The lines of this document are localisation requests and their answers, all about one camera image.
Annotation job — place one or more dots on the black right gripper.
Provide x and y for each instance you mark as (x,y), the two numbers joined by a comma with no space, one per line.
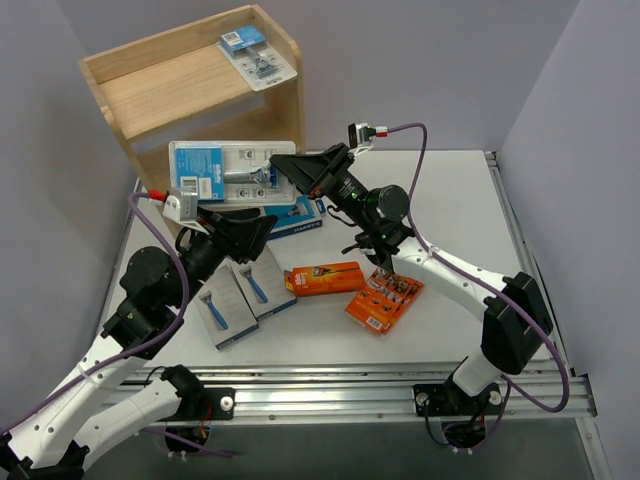
(331,170)

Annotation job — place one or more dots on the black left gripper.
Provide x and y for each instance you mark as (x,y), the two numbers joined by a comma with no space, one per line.
(220,232)

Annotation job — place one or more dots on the grey harry's razor box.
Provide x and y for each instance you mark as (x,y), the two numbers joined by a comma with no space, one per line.
(262,284)
(224,310)

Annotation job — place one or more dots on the Gillette blue razor blister pack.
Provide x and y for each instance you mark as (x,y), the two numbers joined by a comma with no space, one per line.
(254,58)

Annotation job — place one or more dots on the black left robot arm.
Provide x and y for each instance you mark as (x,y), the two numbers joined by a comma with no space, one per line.
(70,430)

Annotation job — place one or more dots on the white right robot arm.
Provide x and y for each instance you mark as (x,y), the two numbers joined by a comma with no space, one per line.
(515,320)

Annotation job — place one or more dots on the wooden two-tier shelf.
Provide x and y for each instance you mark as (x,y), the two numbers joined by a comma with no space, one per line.
(178,86)

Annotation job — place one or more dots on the blue Harry's razor box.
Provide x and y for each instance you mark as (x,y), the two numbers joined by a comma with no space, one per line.
(305,215)

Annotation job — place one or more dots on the orange Gillette Fusion box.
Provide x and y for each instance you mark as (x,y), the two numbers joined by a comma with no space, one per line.
(324,279)

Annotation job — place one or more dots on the orange razor cartridge pack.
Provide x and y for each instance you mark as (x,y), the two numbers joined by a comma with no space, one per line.
(383,300)

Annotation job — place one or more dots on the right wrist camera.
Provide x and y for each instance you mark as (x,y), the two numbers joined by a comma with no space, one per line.
(360,137)

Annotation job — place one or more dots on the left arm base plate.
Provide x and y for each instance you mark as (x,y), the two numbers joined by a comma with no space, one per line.
(210,405)

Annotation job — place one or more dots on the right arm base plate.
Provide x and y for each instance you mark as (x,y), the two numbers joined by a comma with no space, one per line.
(433,400)

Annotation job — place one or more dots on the aluminium table frame rail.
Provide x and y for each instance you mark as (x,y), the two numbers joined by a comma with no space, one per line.
(313,364)

